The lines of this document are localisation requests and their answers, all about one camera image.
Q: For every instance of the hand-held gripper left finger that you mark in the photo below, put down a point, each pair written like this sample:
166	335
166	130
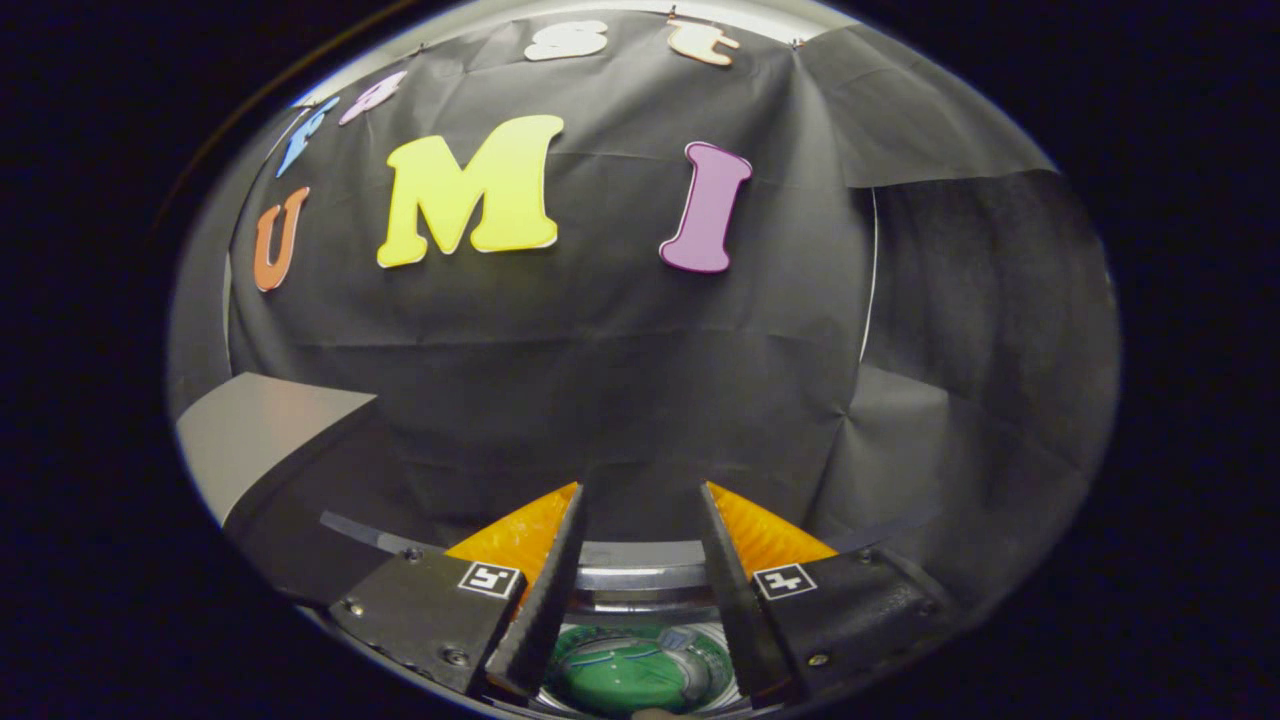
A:
545	600

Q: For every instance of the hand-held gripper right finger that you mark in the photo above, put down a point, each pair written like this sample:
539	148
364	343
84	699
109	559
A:
740	600

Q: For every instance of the green polo shirt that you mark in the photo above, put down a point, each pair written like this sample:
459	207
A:
620	680

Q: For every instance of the dark washing machine lid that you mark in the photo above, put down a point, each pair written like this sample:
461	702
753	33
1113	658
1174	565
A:
370	530

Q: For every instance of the grey filing cabinet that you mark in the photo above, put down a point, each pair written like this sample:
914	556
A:
250	430

